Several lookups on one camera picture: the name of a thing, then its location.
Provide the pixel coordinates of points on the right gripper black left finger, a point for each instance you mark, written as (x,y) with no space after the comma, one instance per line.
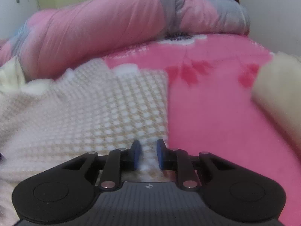
(70,189)

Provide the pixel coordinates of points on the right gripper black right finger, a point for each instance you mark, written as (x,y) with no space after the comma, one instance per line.
(228,189)

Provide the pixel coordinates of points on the beige white houndstooth knit cardigan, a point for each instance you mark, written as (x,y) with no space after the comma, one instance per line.
(89,109)

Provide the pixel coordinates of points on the cream folded cloth at edge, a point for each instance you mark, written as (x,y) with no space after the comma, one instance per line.
(277,91)

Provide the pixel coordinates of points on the pink floral fleece blanket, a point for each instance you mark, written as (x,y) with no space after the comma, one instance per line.
(210,106)

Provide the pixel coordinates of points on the cream fleece garment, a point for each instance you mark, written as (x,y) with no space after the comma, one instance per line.
(13,80)

